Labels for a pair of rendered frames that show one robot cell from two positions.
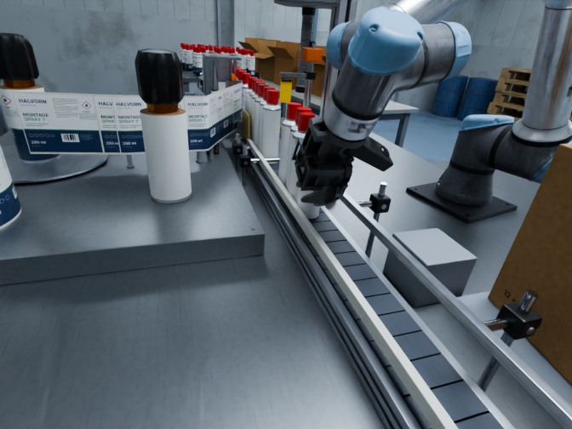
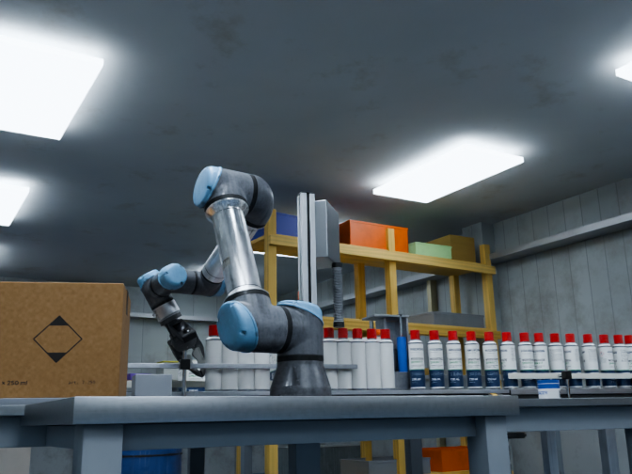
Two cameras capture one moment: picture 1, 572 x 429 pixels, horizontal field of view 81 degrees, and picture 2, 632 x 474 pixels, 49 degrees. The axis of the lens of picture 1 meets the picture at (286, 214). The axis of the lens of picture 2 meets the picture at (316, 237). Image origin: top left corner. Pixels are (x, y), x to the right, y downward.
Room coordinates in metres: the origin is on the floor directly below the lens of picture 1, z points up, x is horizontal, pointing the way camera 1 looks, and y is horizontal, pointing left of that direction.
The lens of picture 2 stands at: (0.94, -2.26, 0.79)
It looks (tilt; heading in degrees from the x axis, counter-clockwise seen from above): 15 degrees up; 89
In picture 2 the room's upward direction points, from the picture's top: 1 degrees counter-clockwise
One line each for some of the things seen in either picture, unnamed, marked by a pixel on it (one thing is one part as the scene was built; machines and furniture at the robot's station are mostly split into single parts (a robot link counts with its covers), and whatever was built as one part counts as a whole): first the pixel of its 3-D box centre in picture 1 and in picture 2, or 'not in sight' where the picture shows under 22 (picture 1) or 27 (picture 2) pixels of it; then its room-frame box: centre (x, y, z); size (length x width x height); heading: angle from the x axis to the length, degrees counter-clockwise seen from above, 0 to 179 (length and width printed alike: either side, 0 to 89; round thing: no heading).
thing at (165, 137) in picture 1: (165, 129); not in sight; (0.68, 0.26, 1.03); 0.09 x 0.09 x 0.30
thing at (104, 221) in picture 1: (106, 175); not in sight; (0.82, 0.49, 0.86); 0.80 x 0.67 x 0.05; 19
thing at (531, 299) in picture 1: (490, 350); not in sight; (0.28, -0.25, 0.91); 0.07 x 0.03 x 0.17; 109
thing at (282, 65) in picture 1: (296, 65); not in sight; (3.42, 0.01, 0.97); 0.45 x 0.44 x 0.37; 123
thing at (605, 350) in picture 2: not in sight; (607, 361); (2.08, 0.46, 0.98); 0.05 x 0.05 x 0.20
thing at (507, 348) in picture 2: not in sight; (508, 360); (1.66, 0.31, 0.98); 0.05 x 0.05 x 0.20
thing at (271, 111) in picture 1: (271, 128); not in sight; (0.96, 0.06, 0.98); 0.05 x 0.05 x 0.20
